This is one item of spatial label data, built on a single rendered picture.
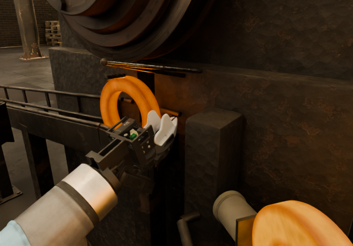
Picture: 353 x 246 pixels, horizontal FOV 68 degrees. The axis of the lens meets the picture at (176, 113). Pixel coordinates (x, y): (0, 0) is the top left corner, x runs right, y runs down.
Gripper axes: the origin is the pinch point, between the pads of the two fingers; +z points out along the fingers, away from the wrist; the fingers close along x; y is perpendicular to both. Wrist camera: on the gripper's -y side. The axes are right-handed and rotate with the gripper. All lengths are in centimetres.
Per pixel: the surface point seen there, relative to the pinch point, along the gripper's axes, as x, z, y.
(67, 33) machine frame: 56, 15, 13
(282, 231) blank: -28.8, -15.8, 5.1
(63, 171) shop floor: 120, 7, -81
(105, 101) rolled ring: 19.2, -2.4, 3.2
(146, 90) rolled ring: 6.5, 1.0, 6.8
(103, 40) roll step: 13.0, -0.9, 18.8
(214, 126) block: -13.2, -3.5, 6.0
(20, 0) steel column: 662, 263, -23
